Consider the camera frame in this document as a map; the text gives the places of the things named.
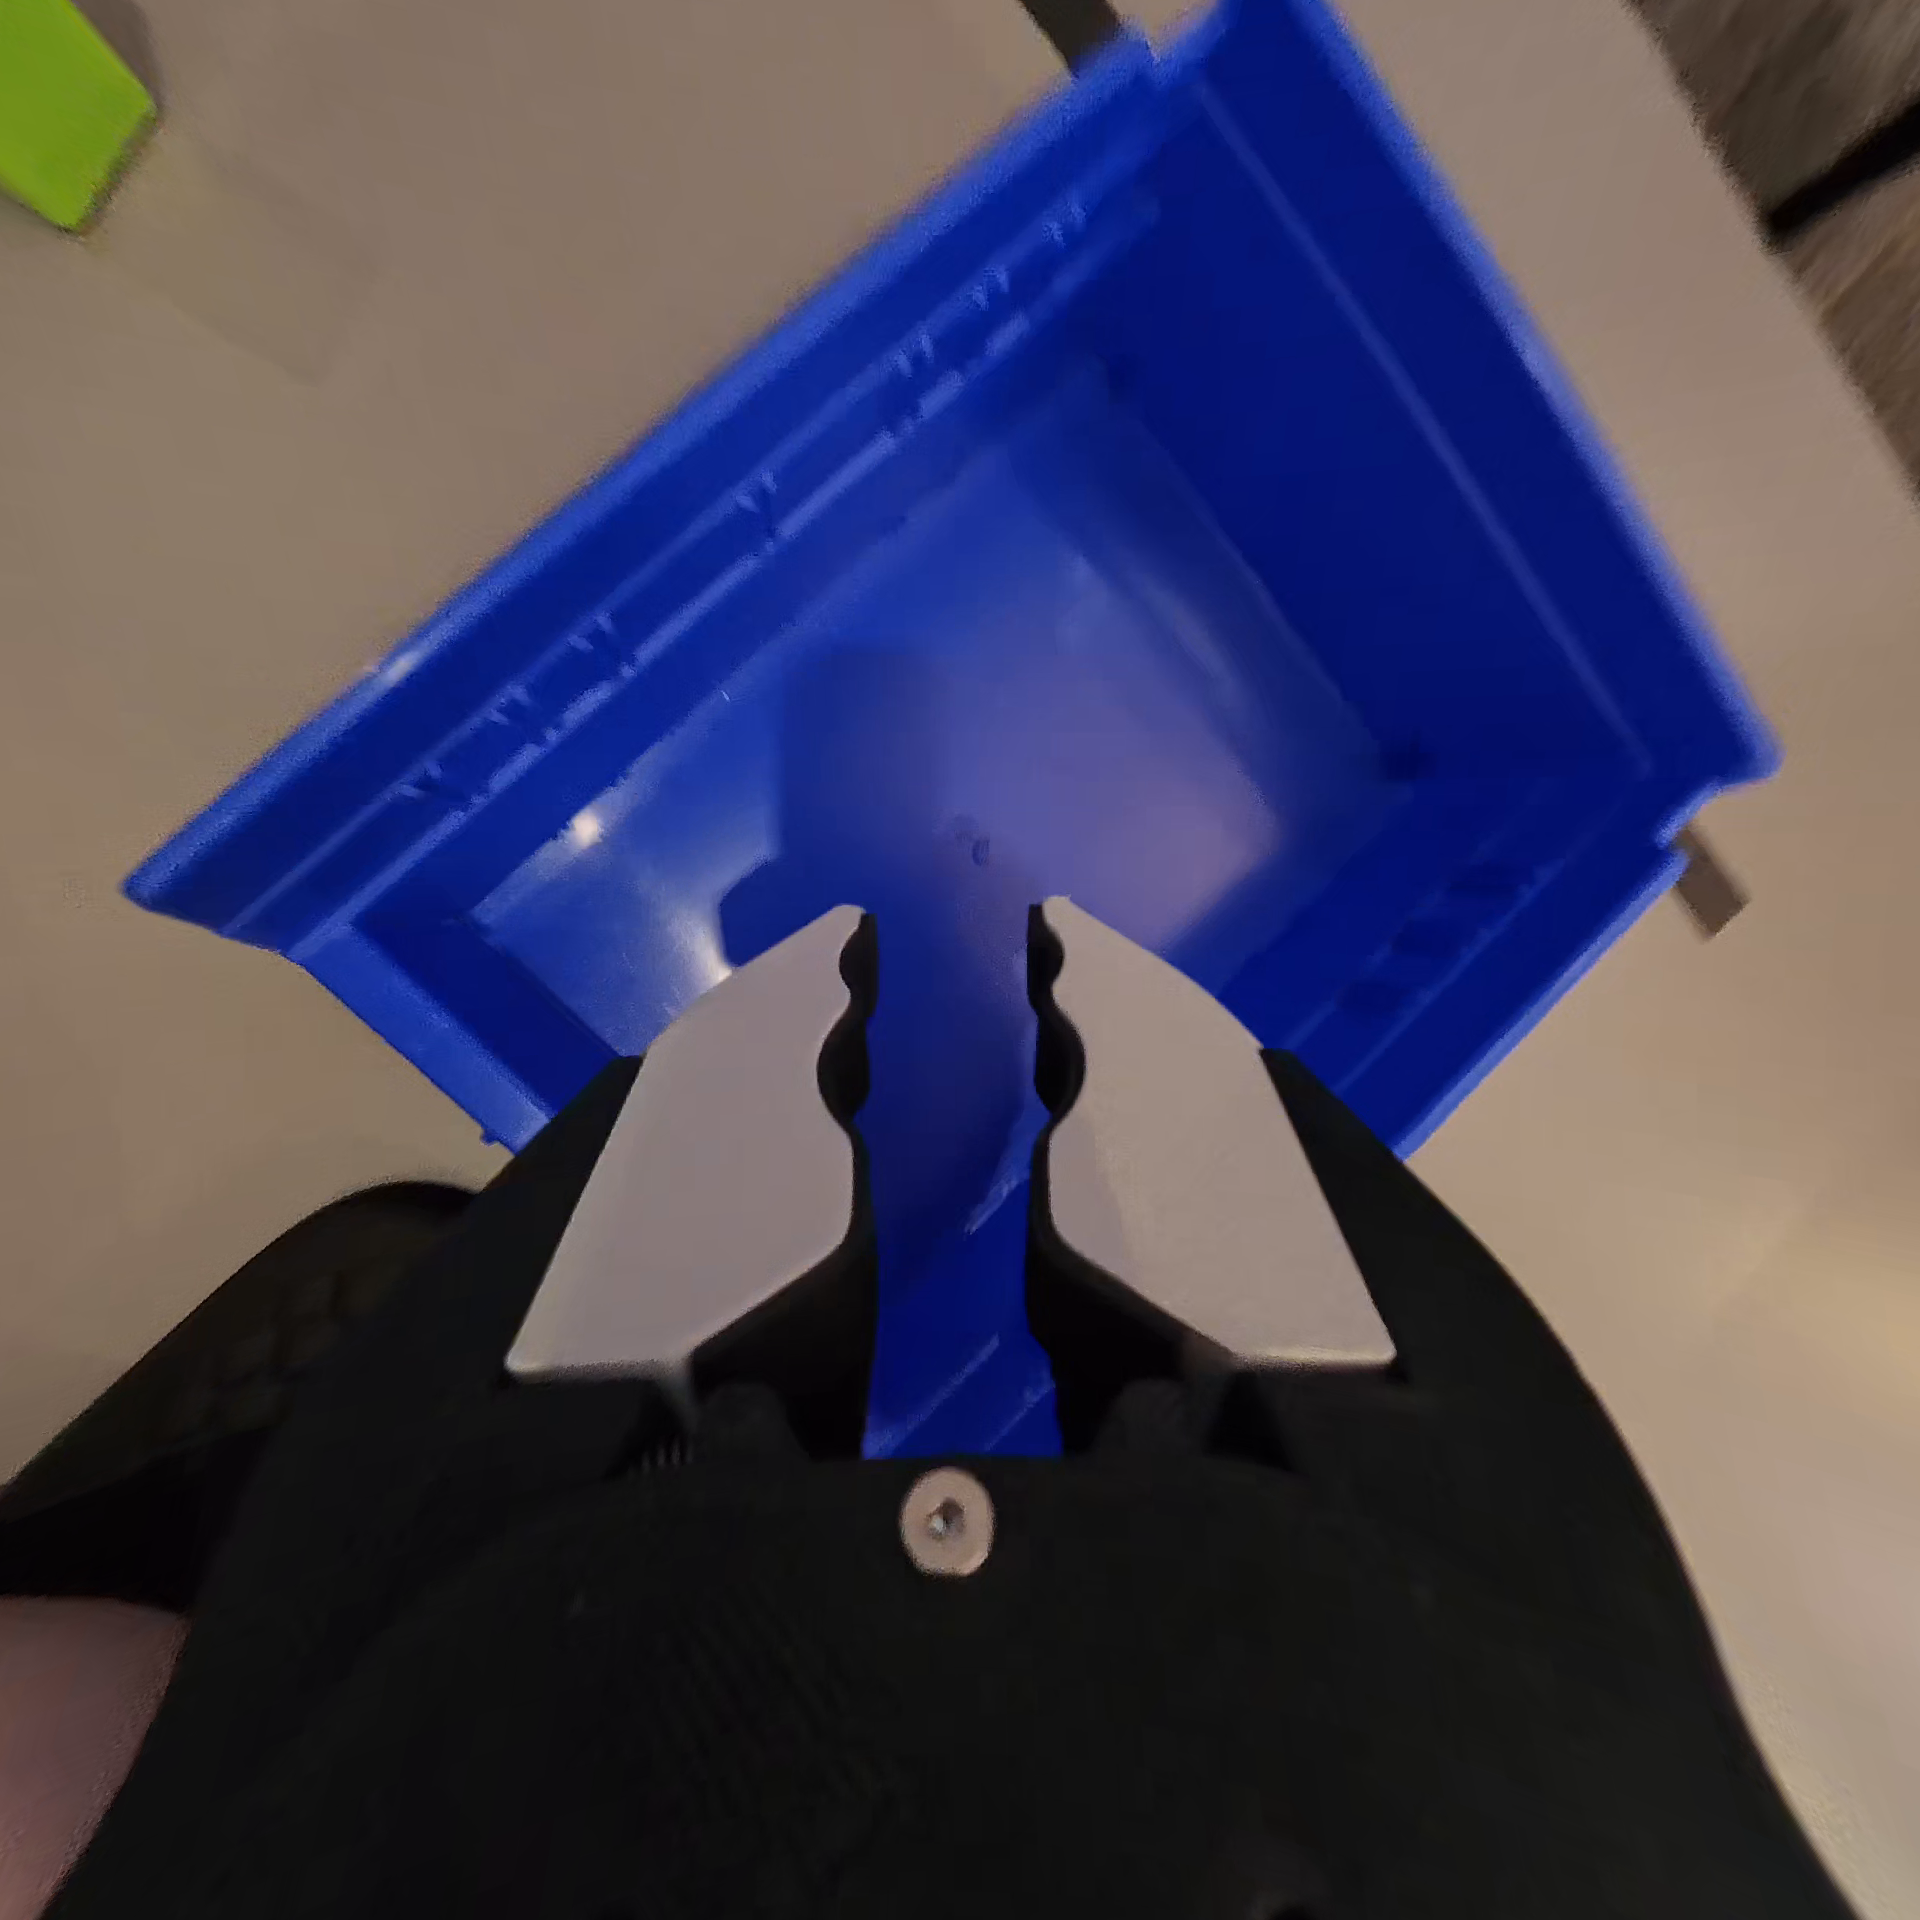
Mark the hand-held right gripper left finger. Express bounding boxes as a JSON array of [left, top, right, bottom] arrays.
[[505, 908, 880, 1430]]

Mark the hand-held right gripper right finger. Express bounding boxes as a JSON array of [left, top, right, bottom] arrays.
[[1025, 895, 1404, 1434]]

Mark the blue plastic bin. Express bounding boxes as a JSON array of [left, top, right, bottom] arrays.
[[128, 0, 1777, 1463]]

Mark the green magnetic cube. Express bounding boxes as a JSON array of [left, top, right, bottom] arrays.
[[0, 0, 157, 233]]

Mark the black textured mat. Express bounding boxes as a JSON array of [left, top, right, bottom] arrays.
[[0, 1178, 488, 1598]]

